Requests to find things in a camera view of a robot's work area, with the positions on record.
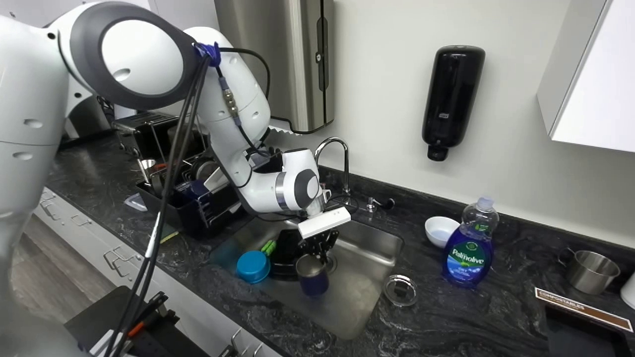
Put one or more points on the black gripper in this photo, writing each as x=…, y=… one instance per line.
x=311, y=239

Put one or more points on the blue steel cup with logo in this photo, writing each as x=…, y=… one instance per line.
x=311, y=278

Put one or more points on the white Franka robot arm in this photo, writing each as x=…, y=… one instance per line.
x=131, y=86

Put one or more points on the stainless steel sink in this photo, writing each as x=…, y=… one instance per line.
x=369, y=264

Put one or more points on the dark blue plain cup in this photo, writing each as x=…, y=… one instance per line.
x=194, y=195

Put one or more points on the steel measuring cup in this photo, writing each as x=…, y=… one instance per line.
x=593, y=270

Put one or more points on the black plastic container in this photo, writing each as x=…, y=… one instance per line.
x=282, y=257

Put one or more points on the chrome gooseneck faucet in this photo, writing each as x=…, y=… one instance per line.
x=343, y=165

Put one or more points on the white bowl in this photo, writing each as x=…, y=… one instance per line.
x=438, y=231

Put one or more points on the green yellow sponge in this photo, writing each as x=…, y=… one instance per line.
x=168, y=237

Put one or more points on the blue dish soap bottle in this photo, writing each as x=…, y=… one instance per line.
x=468, y=255

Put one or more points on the black marker pen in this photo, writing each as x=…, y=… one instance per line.
x=151, y=306

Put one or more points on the red marker pen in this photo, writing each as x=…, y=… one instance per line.
x=149, y=324

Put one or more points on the steel paper towel dispenser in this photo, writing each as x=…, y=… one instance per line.
x=297, y=60

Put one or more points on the white base cabinet drawers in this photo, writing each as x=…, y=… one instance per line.
x=85, y=245

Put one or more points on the black pen tray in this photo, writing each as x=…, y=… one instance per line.
x=85, y=318

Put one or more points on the brown label sign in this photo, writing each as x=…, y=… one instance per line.
x=581, y=310

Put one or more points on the white rounded object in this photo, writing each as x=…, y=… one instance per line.
x=629, y=290

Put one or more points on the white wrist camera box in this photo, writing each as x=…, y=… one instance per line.
x=323, y=223

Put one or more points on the black wall soap dispenser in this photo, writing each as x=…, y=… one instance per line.
x=452, y=100

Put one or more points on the white wall cabinet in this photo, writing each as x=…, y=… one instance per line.
x=587, y=72

